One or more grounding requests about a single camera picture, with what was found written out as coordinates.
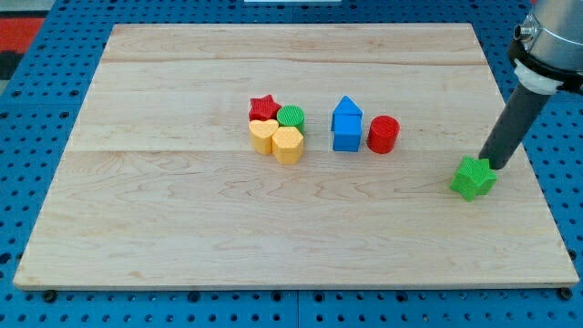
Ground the green star block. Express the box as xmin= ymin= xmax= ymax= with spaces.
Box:
xmin=449 ymin=156 xmax=497 ymax=201

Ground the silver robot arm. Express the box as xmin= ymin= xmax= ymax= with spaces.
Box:
xmin=508 ymin=0 xmax=582 ymax=96

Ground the red star block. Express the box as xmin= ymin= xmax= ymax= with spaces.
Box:
xmin=249 ymin=95 xmax=281 ymax=121

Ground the blue cube block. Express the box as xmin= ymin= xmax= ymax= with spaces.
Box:
xmin=332 ymin=115 xmax=362 ymax=152

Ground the yellow hexagon block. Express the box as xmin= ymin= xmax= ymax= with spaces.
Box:
xmin=272 ymin=127 xmax=304 ymax=164

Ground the yellow heart block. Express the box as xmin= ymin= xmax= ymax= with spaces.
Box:
xmin=248 ymin=119 xmax=279 ymax=155

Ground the green cylinder block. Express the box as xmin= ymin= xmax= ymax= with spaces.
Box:
xmin=276 ymin=105 xmax=305 ymax=134

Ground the blue triangular prism block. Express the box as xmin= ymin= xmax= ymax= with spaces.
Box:
xmin=331 ymin=96 xmax=363 ymax=131

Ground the light wooden board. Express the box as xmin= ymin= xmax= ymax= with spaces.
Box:
xmin=14 ymin=24 xmax=579 ymax=291

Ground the red cylinder block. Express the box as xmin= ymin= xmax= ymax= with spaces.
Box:
xmin=367 ymin=116 xmax=400 ymax=154

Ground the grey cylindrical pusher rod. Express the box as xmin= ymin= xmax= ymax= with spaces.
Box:
xmin=478 ymin=83 xmax=550 ymax=170

